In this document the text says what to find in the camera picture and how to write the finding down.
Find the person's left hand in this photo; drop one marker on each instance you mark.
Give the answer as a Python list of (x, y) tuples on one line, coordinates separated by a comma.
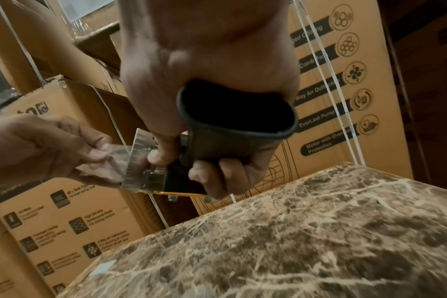
[(43, 145)]

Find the person's right hand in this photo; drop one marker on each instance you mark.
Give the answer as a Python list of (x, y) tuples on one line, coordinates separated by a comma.
[(208, 43)]

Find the clear tape roll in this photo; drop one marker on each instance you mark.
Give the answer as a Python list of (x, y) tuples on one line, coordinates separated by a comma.
[(109, 164)]

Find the yellow black tape dispenser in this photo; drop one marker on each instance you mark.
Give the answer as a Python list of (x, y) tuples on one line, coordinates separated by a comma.
[(231, 136)]

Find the black label appliance carton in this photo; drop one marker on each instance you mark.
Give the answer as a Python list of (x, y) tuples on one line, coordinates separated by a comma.
[(80, 99)]

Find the white rectangular sticker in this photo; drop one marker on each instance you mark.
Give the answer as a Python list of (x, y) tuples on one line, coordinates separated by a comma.
[(102, 268)]

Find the fan print appliance carton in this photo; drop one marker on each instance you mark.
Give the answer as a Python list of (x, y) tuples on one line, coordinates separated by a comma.
[(374, 151)]

